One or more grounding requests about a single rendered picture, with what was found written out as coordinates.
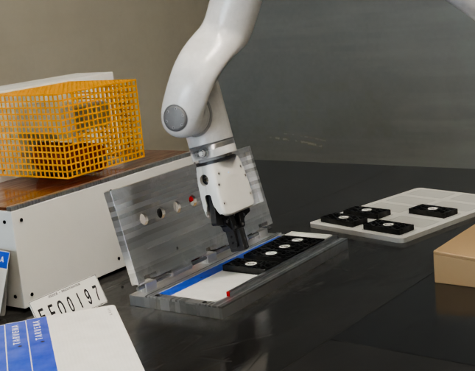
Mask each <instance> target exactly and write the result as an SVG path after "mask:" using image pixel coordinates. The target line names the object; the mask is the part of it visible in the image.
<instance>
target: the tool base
mask: <svg viewBox="0 0 475 371"><path fill-rule="evenodd" d="M271 229H272V228H271V227H270V226H269V227H266V228H263V227H260V228H259V230H257V231H255V232H253V233H252V234H251V235H249V236H248V238H249V241H248V245H249V248H248V249H246V250H243V251H238V252H231V251H230V250H229V249H230V246H229V245H228V246H226V247H223V248H221V249H219V250H217V251H214V252H213V251H207V254H205V255H202V256H200V258H199V259H197V260H195V261H192V265H193V267H192V268H191V269H189V270H187V271H185V272H183V273H181V274H179V275H176V276H174V277H173V278H170V276H172V273H171V272H168V273H166V274H165V275H162V276H160V277H158V278H156V279H150V278H147V279H145V282H143V283H141V284H139V285H138V287H136V290H137V291H136V292H134V293H132V294H130V295H129V296H130V305H134V306H139V307H145V308H153V309H158V310H163V311H172V312H177V313H182V314H191V315H196V316H201V317H210V318H215V319H225V318H226V317H229V316H230V315H231V314H234V313H236V312H237V311H239V310H241V309H243V308H244V307H246V306H248V305H249V304H251V303H253V302H255V301H257V300H259V299H260V298H262V297H264V296H265V295H267V294H269V293H270V292H273V291H275V290H276V289H278V288H280V287H282V286H283V285H285V284H287V283H288V282H290V281H292V280H294V279H295V278H298V277H299V276H301V275H303V274H304V273H306V272H308V271H310V270H311V269H313V268H315V267H316V266H319V265H321V264H322V263H324V262H326V261H327V260H329V259H331V258H333V257H334V256H336V255H338V254H340V253H341V252H343V251H345V250H347V249H348V238H339V239H337V240H335V241H333V242H331V243H330V244H327V245H325V246H324V247H322V248H320V249H318V250H316V251H314V252H313V253H311V254H309V255H307V256H305V257H303V258H302V259H300V260H298V261H296V262H294V263H293V264H290V265H289V266H286V267H284V268H283V269H281V270H279V271H277V272H275V273H274V274H272V275H270V276H268V277H266V278H265V279H263V280H260V281H259V282H257V283H255V284H253V285H252V286H249V287H247V288H246V289H244V290H242V291H240V292H238V293H236V294H235V295H233V296H231V297H224V298H222V299H221V300H219V301H217V302H212V301H207V300H197V299H191V298H186V297H176V296H171V295H165V294H159V293H160V292H162V291H164V290H166V289H169V288H171V287H173V286H175V285H177V284H179V283H181V282H183V281H185V280H188V279H189V278H192V277H194V276H195V275H198V274H200V273H201V272H204V271H205V270H208V269H210V268H212V267H214V266H216V265H218V264H220V263H222V262H224V261H227V260H229V259H231V258H233V257H235V256H237V255H239V254H241V253H243V252H245V251H248V250H250V249H252V248H254V247H256V246H258V245H260V244H262V243H264V242H266V241H269V240H270V239H273V238H275V237H276V236H283V235H284V234H282V233H279V232H277V233H268V230H271ZM157 294H159V295H160V296H156V295H157ZM204 301H207V303H203V302H204Z"/></svg>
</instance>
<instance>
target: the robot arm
mask: <svg viewBox="0 0 475 371"><path fill-rule="evenodd" d="M262 1H263V0H210V1H209V4H208V9H207V11H206V14H205V18H204V21H203V23H202V24H201V26H200V28H199V29H198V30H197V31H196V32H195V33H194V34H193V35H192V36H191V38H190V39H189V40H188V42H187V43H186V45H185V46H184V47H183V49H182V50H181V52H180V54H179V55H178V57H177V59H176V61H175V64H174V66H173V68H172V72H171V74H170V77H169V81H168V84H167V87H166V91H165V94H164V98H163V103H162V108H161V122H162V125H163V128H164V129H165V131H167V132H168V133H169V134H170V135H172V136H174V137H176V138H186V140H187V143H188V146H189V151H190V154H191V159H192V162H195V161H198V162H199V163H198V164H196V167H197V168H196V170H197V182H198V187H199V191H200V198H201V201H202V204H203V209H204V211H205V215H206V216H207V217H208V218H209V219H211V224H212V226H220V227H221V228H222V230H223V232H225V233H226V235H227V238H228V243H229V246H230V249H231V252H238V251H243V250H246V249H248V248H249V245H248V242H247V237H246V234H245V231H244V226H245V222H244V218H245V216H246V215H247V214H248V213H249V212H250V207H251V206H252V205H253V203H254V198H253V193H252V191H251V187H250V184H249V181H248V178H247V175H246V173H245V170H244V167H243V165H242V163H241V161H240V159H239V157H238V155H237V156H236V154H232V152H233V151H236V150H237V149H236V145H235V141H234V138H233V133H232V130H231V125H230V122H229V119H228V114H227V111H226V108H225V103H224V100H223V97H222V92H221V89H220V86H219V81H218V77H219V75H220V74H221V72H222V70H223V69H224V67H225V66H226V65H227V64H228V62H229V61H230V60H231V59H232V58H233V57H234V56H235V55H236V54H237V53H238V52H240V51H241V50H242V49H243V48H244V47H245V46H246V45H247V42H248V41H249V39H250V36H251V35H252V32H253V28H254V26H255V23H256V19H257V17H258V12H259V10H260V7H261V3H262ZM445 1H447V2H448V3H449V4H451V5H453V6H454V7H456V8H457V9H458V10H460V11H461V12H463V13H465V14H466V15H467V16H468V17H470V18H471V19H473V20H474V21H475V0H445ZM234 214H235V216H234ZM228 219H229V220H228Z"/></svg>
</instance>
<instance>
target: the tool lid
mask: <svg viewBox="0 0 475 371"><path fill-rule="evenodd" d="M232 154H236V156H237V155H238V157H239V159H240V161H241V163H242V165H243V167H244V170H245V173H246V175H247V178H248V181H249V184H250V187H251V191H252V193H253V199H254V203H253V205H252V206H251V207H250V212H249V213H248V214H247V215H246V216H245V218H244V222H245V226H244V231H245V234H246V237H247V235H248V234H251V233H253V232H255V231H257V230H259V226H258V225H259V224H261V226H262V227H263V226H267V225H271V224H272V218H271V215H270V211H269V208H268V205H267V201H266V198H265V195H264V191H263V188H262V185H261V181H260V178H259V175H258V171H257V168H256V164H255V161H254V158H253V153H252V151H251V148H250V146H246V147H244V148H241V149H238V150H236V151H233V152H232ZM198 163H199V162H198ZM198 163H194V164H191V165H188V166H184V167H182V168H179V169H175V170H173V171H170V172H166V173H163V174H159V175H157V176H154V177H151V178H148V179H145V180H141V181H138V182H136V183H132V184H129V185H126V186H123V187H120V188H116V189H113V190H111V191H107V192H105V193H104V195H105V199H106V203H107V205H108V210H109V212H110V216H111V219H112V222H113V226H114V229H115V231H116V236H117V239H118V241H119V246H120V248H121V251H122V255H123V258H124V262H125V265H126V267H127V272H128V275H129V278H130V282H131V284H132V286H135V285H139V284H141V283H143V282H145V279H144V276H145V275H148V274H149V275H150V277H151V278H152V277H156V276H159V275H161V274H163V273H165V272H167V273H168V272H171V273H172V276H170V278H173V277H174V276H176V275H179V274H181V273H183V272H185V271H187V270H189V269H191V268H192V267H193V265H192V262H191V261H192V260H194V259H195V258H199V257H200V256H202V255H205V254H207V251H206V248H208V247H210V249H211V250H215V249H218V248H220V247H222V246H225V245H226V246H228V245H229V243H228V238H227V235H226V233H225V232H223V230H222V228H221V227H220V226H212V224H211V219H209V218H208V217H207V216H206V215H205V211H204V209H203V204H202V201H201V198H200V191H199V187H198V182H197V170H196V168H197V167H196V164H198ZM190 196H191V197H192V198H193V200H194V205H193V206H192V205H191V204H190V202H189V197H190ZM174 202H176V203H177V204H178V212H177V211H175V209H174V206H173V205H174ZM158 208H160V209H161V210H162V214H163V215H162V217H161V218H160V217H159V216H158V214H157V209H158ZM141 214H143V215H144V217H145V219H146V222H145V224H144V225H143V224H142V223H141V221H140V215H141ZM248 241H249V238H248V237H247V242H248Z"/></svg>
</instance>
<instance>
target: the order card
mask: <svg viewBox="0 0 475 371"><path fill-rule="evenodd" d="M107 302H108V300H107V298H106V296H105V293H104V292H103V290H102V287H101V286H100V283H99V281H98V279H97V277H96V275H92V276H90V277H87V278H84V279H82V280H79V281H77V282H76V283H73V284H70V285H68V286H65V287H63V288H61V289H58V290H56V291H54V292H51V293H49V294H46V295H44V296H42V297H39V298H37V299H35V300H32V301H30V302H28V304H29V307H30V309H31V311H32V313H33V316H34V318H38V317H46V316H51V315H55V314H63V313H68V312H72V311H81V310H85V309H89V308H96V307H98V306H100V305H103V304H105V303H107Z"/></svg>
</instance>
